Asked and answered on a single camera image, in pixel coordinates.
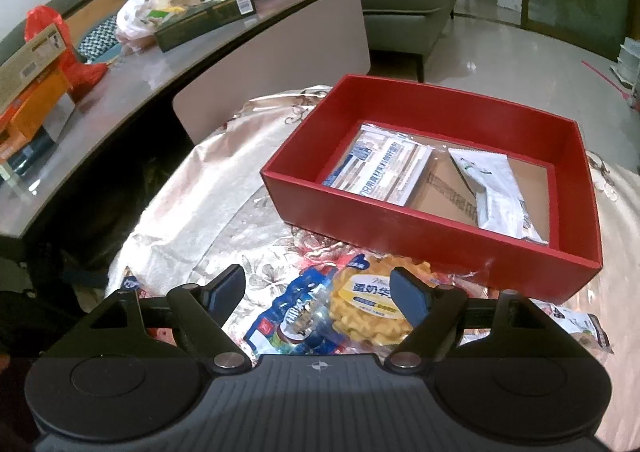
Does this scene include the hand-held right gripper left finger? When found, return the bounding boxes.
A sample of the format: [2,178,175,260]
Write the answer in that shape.
[75,263,252,375]

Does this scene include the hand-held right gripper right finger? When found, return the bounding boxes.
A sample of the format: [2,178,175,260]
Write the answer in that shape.
[382,266,556,373]

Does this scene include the yellow waffle snack packet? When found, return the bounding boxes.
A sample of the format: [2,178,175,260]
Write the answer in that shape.
[327,255,431,348]

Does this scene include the red cardboard box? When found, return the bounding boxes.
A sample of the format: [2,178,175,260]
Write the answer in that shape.
[260,74,603,305]

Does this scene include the blue snack packet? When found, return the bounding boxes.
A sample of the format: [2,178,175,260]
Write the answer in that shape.
[245,267,346,358]

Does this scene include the white snack packet green print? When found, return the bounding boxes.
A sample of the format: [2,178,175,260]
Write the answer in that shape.
[448,147,550,245]

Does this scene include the clear packet of printed sachets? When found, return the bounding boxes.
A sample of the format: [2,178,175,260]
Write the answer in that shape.
[317,121,436,207]

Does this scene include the white brown snack packet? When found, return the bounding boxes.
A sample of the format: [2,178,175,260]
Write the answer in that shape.
[530,299,613,353]

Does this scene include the grey coffee table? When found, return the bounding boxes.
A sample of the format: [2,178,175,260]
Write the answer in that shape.
[0,0,372,240]

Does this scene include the orange box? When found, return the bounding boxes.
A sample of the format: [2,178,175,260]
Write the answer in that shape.
[0,67,71,158]

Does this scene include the red plastic bag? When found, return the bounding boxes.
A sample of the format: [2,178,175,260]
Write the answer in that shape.
[24,5,108,93]

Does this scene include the dark green box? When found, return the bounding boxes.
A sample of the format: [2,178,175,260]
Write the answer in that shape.
[152,0,257,53]

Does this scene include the houndstooth cushion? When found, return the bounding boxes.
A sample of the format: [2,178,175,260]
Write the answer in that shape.
[75,15,123,63]

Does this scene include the grey green sofa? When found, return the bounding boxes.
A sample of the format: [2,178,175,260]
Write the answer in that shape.
[0,0,459,83]

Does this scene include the pink stick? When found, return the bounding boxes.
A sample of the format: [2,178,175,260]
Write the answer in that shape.
[581,60,633,100]

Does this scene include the white plastic bag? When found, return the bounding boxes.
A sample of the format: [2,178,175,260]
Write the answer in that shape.
[116,0,236,50]

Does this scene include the kraft cardboard box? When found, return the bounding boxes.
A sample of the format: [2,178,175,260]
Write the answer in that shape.
[0,22,63,106]

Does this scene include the white rack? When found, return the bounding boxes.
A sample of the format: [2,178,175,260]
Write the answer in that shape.
[610,37,640,103]

